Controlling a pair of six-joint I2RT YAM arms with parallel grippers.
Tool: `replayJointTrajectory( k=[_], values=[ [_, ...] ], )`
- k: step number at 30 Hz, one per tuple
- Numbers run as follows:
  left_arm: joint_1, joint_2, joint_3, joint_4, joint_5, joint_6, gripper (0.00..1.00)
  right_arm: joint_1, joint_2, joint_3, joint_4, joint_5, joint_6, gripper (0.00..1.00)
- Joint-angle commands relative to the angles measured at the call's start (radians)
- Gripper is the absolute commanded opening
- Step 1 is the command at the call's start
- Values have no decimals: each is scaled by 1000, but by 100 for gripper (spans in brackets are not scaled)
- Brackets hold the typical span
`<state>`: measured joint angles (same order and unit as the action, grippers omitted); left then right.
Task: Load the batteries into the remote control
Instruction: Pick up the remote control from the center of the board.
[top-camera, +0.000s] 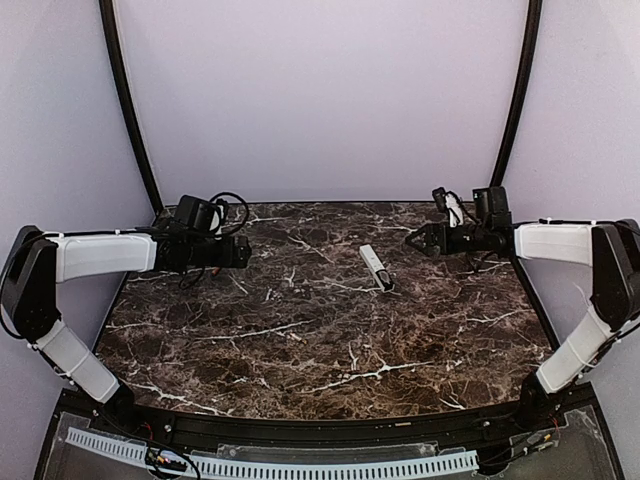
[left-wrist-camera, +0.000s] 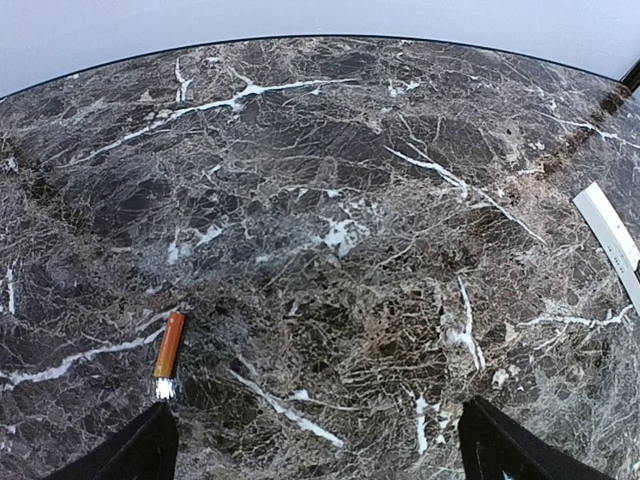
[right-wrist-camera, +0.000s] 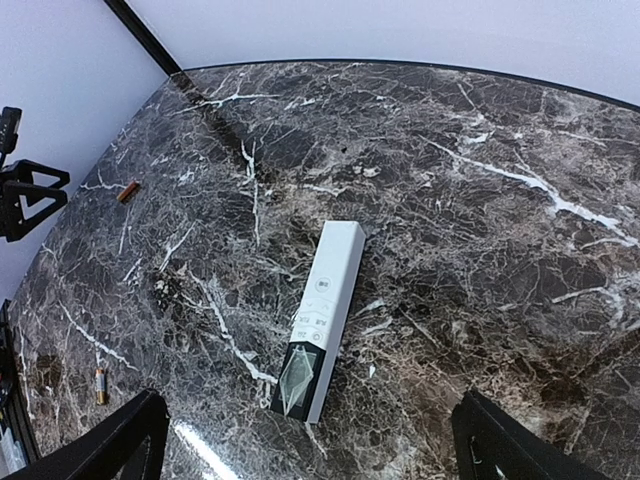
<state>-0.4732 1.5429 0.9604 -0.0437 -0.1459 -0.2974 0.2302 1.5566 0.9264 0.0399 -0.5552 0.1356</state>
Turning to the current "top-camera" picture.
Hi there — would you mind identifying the black front rail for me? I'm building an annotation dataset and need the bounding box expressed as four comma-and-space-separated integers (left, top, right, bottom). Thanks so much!
125, 404, 523, 450

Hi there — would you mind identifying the black frame post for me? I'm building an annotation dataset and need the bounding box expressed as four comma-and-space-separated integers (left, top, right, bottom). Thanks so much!
489, 0, 543, 187
98, 0, 164, 214

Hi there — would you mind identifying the white remote control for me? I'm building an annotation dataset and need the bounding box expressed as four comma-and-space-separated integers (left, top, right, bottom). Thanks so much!
359, 244, 395, 292

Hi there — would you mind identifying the white slotted cable duct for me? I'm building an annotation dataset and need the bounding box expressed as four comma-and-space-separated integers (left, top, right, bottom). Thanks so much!
65, 426, 480, 480

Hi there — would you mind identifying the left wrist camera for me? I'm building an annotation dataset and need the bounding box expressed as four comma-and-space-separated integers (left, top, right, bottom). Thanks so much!
195, 198, 229, 235

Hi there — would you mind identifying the black right frame post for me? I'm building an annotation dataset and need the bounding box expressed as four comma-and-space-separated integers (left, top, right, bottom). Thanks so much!
489, 0, 543, 187

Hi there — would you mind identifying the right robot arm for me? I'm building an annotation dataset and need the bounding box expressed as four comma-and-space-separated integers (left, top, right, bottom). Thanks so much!
405, 186, 639, 430

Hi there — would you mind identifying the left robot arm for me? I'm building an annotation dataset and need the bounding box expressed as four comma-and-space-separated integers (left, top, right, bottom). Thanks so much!
1, 192, 252, 407

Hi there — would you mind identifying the black left frame post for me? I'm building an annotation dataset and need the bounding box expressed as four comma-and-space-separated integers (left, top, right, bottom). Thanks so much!
98, 0, 164, 214

